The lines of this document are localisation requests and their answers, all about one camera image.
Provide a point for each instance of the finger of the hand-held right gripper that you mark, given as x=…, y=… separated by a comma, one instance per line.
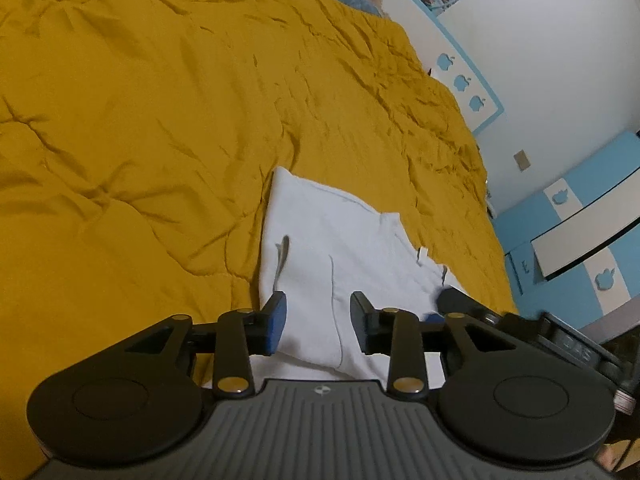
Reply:
x=452, y=301

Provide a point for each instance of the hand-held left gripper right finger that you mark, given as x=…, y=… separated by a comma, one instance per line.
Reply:
x=358, y=311

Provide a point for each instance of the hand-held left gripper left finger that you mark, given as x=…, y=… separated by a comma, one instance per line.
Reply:
x=276, y=319

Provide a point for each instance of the white printed t-shirt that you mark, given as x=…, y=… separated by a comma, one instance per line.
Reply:
x=325, y=230

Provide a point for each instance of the blue and white wardrobe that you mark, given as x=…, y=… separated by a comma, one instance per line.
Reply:
x=520, y=225

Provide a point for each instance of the tall wardrobe mirror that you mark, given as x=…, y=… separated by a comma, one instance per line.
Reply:
x=585, y=240

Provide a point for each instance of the mustard yellow quilted blanket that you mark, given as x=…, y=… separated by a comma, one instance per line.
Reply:
x=150, y=110

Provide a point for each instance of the white and blue headboard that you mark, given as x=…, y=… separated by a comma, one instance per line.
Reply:
x=431, y=45

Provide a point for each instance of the beige wall socket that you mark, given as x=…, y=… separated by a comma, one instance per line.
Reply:
x=522, y=160

